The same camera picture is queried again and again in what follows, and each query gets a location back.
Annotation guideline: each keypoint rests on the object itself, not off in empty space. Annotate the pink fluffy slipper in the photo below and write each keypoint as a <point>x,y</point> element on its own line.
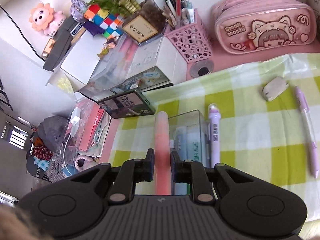
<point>85,161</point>

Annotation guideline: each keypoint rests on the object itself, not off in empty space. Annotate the green checked tablecloth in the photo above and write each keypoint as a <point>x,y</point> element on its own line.
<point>250,142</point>

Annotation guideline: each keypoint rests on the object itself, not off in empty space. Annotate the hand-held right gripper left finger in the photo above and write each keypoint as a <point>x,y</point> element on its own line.
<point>150,166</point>

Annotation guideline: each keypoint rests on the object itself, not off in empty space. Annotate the beige fuzzy cloth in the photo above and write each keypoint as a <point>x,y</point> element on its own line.
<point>15,225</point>

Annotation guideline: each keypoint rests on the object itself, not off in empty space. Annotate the dirty white eraser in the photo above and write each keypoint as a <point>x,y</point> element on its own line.
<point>275,88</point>

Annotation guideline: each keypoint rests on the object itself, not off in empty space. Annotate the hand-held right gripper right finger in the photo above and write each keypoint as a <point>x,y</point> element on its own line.
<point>173,167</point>

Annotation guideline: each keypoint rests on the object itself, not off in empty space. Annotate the clear plastic drawer unit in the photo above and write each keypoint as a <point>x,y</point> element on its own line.
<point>112,65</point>

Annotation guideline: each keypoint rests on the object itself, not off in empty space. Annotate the pink lion toy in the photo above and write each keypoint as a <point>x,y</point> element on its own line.
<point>43,18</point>

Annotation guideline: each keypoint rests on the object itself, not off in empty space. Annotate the clear pot with brown pellets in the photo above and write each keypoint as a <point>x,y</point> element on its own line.
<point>152,12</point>

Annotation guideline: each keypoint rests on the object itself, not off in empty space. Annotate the long pink pen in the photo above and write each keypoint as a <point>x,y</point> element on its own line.
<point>162,140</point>

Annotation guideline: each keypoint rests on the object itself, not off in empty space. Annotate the purple cartoon-top pen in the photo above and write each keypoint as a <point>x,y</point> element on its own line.
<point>215,135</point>

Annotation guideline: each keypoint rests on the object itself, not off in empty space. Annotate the pencil lead refill packet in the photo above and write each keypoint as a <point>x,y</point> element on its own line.
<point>197,147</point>

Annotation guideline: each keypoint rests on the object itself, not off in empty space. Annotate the round metal disc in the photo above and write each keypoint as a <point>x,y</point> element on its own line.
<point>201,68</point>

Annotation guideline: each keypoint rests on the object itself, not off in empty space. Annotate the purple tassel ornament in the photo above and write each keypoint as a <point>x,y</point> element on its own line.
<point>93,26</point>

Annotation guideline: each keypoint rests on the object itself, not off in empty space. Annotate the colourful puzzle cube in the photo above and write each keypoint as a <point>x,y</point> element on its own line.
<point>105,20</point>

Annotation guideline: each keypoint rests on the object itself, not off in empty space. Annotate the blue-grey pen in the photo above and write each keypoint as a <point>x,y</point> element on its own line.
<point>180,140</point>

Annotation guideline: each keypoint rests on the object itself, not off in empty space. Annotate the white carton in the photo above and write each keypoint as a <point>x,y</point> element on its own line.
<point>150,55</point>

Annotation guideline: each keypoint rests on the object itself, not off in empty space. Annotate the pink cartoon pencil case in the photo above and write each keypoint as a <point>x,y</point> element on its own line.
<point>265,27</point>

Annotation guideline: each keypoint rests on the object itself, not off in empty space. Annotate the black flat box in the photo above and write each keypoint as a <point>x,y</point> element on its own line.
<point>61,45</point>

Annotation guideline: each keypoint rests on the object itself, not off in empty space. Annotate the purple mechanical pencil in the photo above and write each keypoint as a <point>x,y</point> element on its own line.
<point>306,127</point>

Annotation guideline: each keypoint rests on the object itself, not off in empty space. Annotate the plain white box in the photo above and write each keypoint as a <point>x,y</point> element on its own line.
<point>80,55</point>

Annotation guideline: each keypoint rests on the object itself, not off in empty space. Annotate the pink book stack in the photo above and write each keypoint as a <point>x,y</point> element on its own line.
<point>91,127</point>

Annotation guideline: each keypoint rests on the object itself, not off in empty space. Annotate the bunch of pens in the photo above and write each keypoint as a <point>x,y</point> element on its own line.
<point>178,7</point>

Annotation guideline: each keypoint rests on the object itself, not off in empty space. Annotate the grey bag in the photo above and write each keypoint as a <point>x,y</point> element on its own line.
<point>52,132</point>

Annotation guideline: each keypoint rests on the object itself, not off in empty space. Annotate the dark green tin box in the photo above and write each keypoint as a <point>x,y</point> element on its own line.
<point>125,103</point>

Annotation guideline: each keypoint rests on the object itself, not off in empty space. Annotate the calligraphy sign card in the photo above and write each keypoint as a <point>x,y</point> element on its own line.
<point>140,28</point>

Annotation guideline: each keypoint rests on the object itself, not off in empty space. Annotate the blue illustrated box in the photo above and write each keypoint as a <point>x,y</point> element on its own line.
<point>145,78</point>

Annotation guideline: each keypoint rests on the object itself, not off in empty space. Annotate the small figurine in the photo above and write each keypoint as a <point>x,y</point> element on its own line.
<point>107,48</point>

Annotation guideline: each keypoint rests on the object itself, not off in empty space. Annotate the clear plastic box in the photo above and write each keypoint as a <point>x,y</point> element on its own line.
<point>190,120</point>

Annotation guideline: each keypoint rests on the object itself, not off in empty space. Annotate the pink perforated pen holder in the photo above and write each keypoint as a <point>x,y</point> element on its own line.
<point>187,45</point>

